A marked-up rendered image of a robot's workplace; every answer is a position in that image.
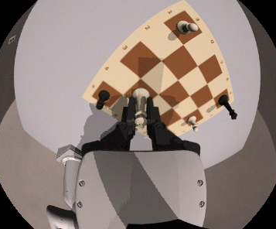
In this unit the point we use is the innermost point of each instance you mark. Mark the chessboard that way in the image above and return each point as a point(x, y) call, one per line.
point(185, 74)

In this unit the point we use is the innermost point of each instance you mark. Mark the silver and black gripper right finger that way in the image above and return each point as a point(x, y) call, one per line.
point(162, 138)

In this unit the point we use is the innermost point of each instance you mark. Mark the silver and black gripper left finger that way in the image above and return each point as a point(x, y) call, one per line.
point(120, 138)

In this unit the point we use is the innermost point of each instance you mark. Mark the black pawn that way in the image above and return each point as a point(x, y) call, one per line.
point(104, 96)

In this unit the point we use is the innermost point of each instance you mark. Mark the black chess queen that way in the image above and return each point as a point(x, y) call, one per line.
point(224, 101)

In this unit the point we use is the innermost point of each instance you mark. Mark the white chess pawn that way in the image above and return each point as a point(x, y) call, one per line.
point(192, 120)
point(185, 27)

